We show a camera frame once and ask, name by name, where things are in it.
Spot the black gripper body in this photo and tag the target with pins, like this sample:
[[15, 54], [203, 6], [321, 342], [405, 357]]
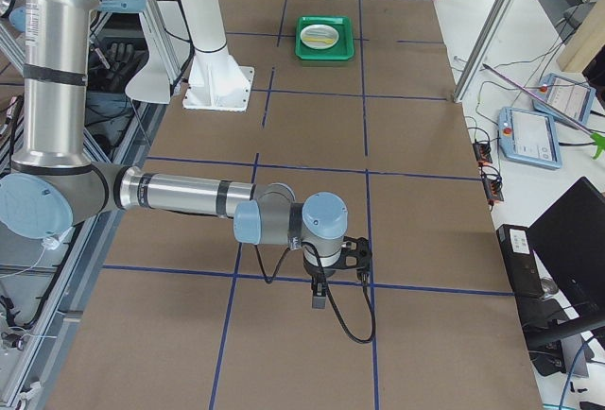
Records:
[[316, 270]]

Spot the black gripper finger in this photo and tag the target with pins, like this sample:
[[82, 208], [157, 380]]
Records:
[[319, 293]]

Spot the yellow plastic spoon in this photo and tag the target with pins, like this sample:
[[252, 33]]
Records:
[[312, 41]]

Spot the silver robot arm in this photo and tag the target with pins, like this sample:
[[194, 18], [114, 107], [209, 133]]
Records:
[[52, 185]]

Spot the orange connector board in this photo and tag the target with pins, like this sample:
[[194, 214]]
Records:
[[492, 185], [482, 153]]

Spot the black computer box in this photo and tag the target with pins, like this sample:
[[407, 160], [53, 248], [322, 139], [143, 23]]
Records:
[[519, 261]]

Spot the green plastic tray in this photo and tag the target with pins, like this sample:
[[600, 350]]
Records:
[[342, 51]]

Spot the white round plate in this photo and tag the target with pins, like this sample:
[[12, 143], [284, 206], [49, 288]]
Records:
[[319, 31]]

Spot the near blue teach pendant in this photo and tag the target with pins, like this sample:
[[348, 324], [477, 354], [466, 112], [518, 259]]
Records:
[[529, 137]]

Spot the blue teach pendant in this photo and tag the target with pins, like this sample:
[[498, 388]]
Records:
[[573, 98], [529, 137]]

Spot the black monitor on stand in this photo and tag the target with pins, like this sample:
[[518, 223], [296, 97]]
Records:
[[568, 238]]

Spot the far blue teach pendant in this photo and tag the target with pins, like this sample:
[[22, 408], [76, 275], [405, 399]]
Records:
[[573, 98]]

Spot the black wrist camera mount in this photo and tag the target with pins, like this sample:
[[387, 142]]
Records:
[[356, 255]]

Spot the white camera pillar with base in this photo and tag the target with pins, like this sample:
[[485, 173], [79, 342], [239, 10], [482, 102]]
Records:
[[216, 81]]

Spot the aluminium frame post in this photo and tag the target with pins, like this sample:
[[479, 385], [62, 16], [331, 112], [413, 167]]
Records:
[[482, 45]]

